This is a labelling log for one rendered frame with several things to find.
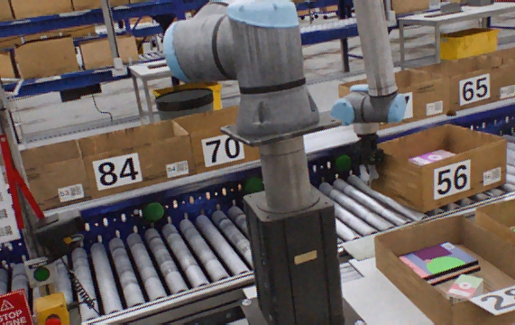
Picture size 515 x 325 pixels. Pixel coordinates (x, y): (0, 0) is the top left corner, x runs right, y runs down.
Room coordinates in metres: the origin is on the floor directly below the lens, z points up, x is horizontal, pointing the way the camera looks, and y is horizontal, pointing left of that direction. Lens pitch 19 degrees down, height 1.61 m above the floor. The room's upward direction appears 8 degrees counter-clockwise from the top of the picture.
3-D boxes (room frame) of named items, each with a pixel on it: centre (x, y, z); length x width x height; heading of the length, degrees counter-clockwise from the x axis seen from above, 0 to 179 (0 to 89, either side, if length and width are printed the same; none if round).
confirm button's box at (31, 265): (1.31, 0.57, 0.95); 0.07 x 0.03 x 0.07; 108
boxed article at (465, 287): (1.23, -0.47, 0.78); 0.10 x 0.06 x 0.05; 139
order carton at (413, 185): (1.98, -0.65, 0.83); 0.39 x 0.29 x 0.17; 114
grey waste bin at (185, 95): (4.90, 0.55, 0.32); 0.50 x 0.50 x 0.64
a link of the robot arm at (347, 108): (1.86, -0.34, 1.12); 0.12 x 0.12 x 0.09; 52
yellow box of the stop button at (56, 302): (1.30, 0.53, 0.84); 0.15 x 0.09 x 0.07; 108
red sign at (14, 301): (1.30, 0.64, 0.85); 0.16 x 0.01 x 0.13; 108
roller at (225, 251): (1.77, 0.16, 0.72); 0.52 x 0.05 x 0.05; 18
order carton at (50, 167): (2.03, 0.84, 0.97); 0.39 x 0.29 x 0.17; 108
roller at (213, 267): (1.75, 0.22, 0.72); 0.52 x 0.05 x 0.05; 18
